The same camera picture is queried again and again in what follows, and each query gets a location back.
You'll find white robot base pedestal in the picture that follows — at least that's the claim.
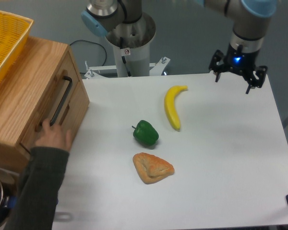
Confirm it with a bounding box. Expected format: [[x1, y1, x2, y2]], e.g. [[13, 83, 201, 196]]
[[81, 11, 170, 77]]

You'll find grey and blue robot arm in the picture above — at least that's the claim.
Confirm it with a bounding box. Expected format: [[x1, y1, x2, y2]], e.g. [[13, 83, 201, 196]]
[[81, 0, 277, 89]]

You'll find yellow banana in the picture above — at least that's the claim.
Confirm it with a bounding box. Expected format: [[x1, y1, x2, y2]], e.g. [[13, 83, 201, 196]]
[[164, 85, 188, 131]]

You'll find wooden drawer cabinet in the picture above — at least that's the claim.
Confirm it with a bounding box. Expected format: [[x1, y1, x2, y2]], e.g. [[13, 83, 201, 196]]
[[0, 37, 89, 173]]

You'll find person's hand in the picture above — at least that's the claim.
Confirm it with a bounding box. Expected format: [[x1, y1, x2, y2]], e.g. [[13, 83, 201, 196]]
[[35, 119, 72, 152]]

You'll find triangular pastry bread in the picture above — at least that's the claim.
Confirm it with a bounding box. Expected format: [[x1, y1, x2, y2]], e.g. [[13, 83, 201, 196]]
[[132, 152, 175, 184]]

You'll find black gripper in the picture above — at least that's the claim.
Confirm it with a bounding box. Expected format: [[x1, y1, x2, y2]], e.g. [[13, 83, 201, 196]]
[[209, 42, 268, 94]]

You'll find wooden top drawer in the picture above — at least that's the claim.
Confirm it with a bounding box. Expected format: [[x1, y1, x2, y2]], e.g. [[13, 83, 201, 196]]
[[20, 52, 80, 152]]

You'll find black cable on floor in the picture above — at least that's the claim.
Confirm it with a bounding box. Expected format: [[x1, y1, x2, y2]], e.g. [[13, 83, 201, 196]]
[[69, 39, 108, 67]]

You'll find green bell pepper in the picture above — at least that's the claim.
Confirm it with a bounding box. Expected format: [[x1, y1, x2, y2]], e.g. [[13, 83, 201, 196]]
[[132, 120, 159, 146]]

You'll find forearm in dark green sleeve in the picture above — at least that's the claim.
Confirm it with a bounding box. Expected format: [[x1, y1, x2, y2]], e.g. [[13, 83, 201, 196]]
[[4, 147, 69, 230]]

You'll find yellow plastic basket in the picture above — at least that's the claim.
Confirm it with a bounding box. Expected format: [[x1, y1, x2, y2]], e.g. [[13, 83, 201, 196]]
[[0, 10, 34, 83]]

